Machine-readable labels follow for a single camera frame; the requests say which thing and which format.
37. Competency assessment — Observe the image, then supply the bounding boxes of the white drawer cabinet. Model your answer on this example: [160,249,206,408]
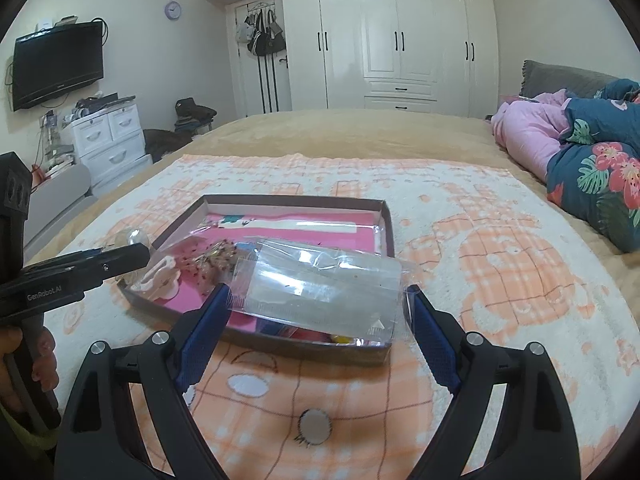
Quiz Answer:
[67,100,153,188]

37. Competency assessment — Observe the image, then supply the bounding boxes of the white wardrobe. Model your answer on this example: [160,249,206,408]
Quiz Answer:
[203,0,501,118]

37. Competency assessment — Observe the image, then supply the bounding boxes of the cluttered storage rack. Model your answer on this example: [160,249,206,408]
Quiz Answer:
[32,110,76,181]

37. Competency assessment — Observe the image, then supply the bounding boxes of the clear plastic packet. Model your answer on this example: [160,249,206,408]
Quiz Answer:
[227,237,416,348]

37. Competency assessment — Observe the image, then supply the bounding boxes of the dark folded clothes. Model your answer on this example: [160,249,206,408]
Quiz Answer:
[175,97,218,133]

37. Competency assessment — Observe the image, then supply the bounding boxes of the shallow grey cardboard box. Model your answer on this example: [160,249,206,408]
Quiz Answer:
[117,194,396,363]

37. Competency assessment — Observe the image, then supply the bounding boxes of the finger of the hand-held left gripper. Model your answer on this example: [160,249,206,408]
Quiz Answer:
[24,248,109,274]
[74,243,151,289]

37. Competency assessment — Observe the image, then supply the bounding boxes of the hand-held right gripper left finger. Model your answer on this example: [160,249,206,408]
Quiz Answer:
[54,282,233,480]

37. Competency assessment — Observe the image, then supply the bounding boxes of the blue floral quilt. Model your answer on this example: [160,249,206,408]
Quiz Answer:
[546,79,640,253]

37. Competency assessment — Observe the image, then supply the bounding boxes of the white and orange printed blanket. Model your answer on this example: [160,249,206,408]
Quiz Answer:
[25,154,640,480]

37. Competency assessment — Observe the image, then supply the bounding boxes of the black wall television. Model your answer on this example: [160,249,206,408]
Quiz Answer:
[12,22,105,112]

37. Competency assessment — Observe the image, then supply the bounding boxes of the hanging bags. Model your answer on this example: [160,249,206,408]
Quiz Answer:
[235,7,287,57]

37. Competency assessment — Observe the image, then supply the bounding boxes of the grey headboard cushion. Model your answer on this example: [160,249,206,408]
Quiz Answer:
[519,60,640,101]

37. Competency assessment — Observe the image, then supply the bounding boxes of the person's left hand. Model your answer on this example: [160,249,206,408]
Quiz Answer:
[0,325,60,413]

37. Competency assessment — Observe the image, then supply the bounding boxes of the white bow hair clip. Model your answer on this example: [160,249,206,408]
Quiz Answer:
[131,256,182,301]

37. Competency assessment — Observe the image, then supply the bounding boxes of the dark brown bag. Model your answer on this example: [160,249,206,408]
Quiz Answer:
[143,129,193,161]

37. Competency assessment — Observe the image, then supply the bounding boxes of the pink jacket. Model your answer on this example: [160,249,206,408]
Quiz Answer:
[490,89,576,181]

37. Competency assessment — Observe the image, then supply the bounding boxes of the white door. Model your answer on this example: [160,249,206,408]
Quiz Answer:
[225,0,293,118]

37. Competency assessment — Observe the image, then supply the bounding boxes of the tan bedspread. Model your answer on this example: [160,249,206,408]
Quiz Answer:
[25,108,640,281]

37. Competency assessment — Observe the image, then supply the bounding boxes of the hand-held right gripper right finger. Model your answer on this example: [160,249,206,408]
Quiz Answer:
[405,284,586,480]

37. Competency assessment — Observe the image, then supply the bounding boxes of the grey cushioned bench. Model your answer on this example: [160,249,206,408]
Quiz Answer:
[22,162,98,251]

